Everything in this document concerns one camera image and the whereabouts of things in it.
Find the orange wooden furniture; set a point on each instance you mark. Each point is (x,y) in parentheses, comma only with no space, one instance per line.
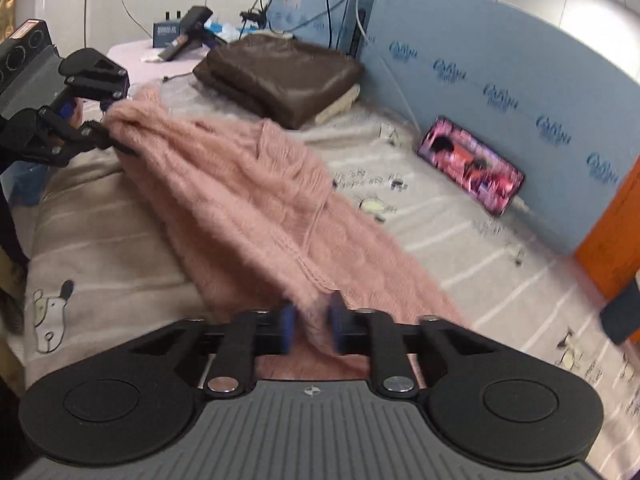
(612,230)

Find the black handheld device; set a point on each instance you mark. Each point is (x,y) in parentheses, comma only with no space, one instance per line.
(192,25)

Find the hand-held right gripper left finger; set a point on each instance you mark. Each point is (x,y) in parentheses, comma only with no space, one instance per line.
(286,329)

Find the blue box with antennas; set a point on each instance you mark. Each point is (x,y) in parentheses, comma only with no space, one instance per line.
(165,30)

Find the pink fuzzy knit sweater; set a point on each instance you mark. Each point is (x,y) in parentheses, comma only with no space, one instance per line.
(240,200)

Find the folded cream cloth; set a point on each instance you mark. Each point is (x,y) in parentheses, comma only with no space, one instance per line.
(340,105)

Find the dark object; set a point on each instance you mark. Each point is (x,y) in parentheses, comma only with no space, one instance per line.
(622,316)

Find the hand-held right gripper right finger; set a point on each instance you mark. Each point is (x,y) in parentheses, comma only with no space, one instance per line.
(336,329)

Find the folded brown garment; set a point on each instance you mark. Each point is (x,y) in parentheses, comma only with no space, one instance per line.
(280,75)

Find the smartphone with lit screen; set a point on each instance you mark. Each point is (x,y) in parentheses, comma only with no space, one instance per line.
(470,166)

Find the small blue foam board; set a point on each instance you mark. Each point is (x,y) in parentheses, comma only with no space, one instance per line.
(305,0)

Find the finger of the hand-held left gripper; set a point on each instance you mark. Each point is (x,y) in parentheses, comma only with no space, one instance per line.
(95,76)
(60,136)

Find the large blue foam board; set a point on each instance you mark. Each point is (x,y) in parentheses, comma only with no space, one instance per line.
(500,45)

